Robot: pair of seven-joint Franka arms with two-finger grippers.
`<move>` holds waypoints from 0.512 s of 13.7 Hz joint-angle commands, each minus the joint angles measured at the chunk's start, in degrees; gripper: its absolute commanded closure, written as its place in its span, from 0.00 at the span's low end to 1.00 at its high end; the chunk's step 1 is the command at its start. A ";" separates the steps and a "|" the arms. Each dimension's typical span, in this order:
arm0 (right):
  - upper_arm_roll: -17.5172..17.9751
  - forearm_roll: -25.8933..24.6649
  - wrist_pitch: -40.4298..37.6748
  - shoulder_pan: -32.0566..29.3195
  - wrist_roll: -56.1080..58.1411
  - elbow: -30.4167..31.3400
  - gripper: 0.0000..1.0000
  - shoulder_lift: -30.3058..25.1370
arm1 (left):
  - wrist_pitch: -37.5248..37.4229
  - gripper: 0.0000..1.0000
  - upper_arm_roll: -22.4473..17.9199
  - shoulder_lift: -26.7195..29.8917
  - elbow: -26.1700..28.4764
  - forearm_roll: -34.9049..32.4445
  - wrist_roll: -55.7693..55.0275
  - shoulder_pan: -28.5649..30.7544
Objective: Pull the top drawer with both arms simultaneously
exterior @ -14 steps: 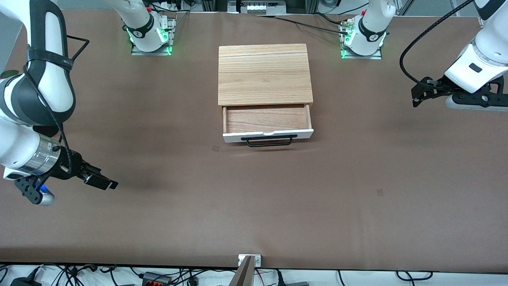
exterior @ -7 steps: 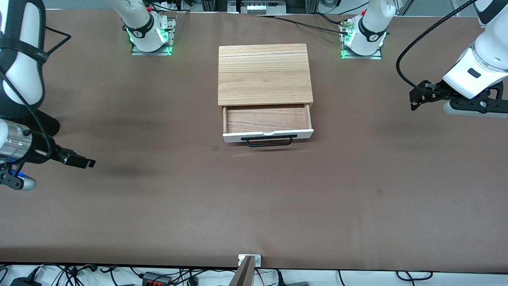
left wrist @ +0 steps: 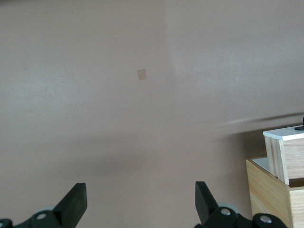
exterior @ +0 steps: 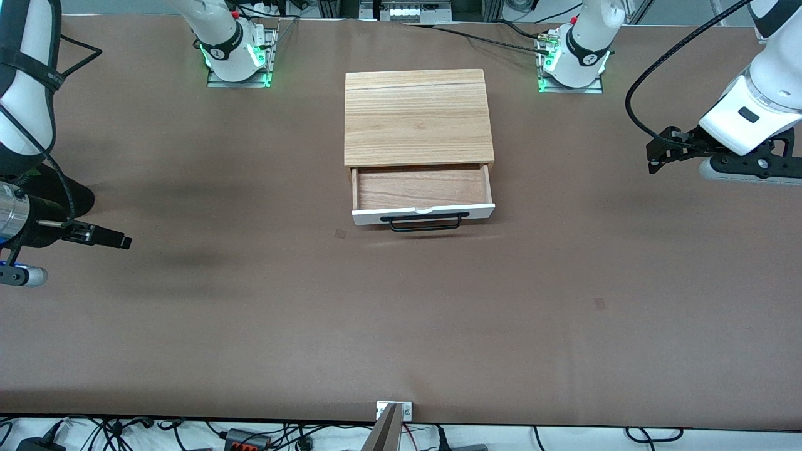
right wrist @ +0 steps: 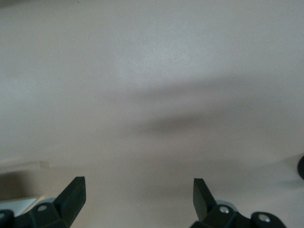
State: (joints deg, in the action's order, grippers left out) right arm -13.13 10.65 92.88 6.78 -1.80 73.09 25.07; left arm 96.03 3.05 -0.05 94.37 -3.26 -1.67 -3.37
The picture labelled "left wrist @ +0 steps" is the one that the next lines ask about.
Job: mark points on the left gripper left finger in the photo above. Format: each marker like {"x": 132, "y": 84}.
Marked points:
{"x": 71, "y": 206}

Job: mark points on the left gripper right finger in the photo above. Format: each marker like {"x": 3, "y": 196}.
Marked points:
{"x": 206, "y": 206}

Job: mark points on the light wooden drawer cabinet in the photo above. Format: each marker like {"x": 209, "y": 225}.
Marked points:
{"x": 268, "y": 197}

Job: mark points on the small brown tape patch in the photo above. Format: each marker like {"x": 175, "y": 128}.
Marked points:
{"x": 142, "y": 74}

